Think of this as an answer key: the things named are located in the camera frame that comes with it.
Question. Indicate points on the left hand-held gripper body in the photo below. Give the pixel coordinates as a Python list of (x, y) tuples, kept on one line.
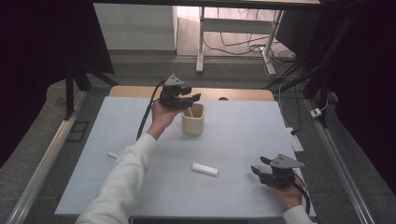
[(171, 96)]

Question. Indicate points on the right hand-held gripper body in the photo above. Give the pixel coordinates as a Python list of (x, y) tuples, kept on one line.
[(280, 177)]

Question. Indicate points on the clear pen with red tip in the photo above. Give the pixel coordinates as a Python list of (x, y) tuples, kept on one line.
[(190, 112)]

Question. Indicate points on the beige pen holder cup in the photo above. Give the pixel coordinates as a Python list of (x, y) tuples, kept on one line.
[(193, 126)]

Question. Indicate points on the white eraser block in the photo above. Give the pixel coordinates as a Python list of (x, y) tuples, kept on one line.
[(205, 169)]

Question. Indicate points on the person's right hand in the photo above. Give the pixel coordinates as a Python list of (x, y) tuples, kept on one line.
[(289, 196)]

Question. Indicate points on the person's left hand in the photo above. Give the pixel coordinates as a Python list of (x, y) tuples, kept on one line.
[(163, 119)]

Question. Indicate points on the light blue table mat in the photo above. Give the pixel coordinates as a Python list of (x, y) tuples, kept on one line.
[(236, 130)]

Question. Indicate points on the white cabinet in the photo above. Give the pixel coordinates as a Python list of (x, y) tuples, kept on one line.
[(134, 26)]

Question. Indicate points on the black metal stand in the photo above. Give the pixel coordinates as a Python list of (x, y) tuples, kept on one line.
[(69, 93), (317, 77)]

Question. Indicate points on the black floor plate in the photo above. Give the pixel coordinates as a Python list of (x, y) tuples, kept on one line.
[(77, 131)]

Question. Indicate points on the dark curtain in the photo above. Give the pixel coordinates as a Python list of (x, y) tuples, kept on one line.
[(37, 46), (370, 77)]

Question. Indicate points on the white desk frame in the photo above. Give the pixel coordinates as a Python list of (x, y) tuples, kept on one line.
[(200, 40)]

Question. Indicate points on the aluminium rail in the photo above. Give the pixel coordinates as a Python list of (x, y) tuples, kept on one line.
[(339, 168), (46, 161)]

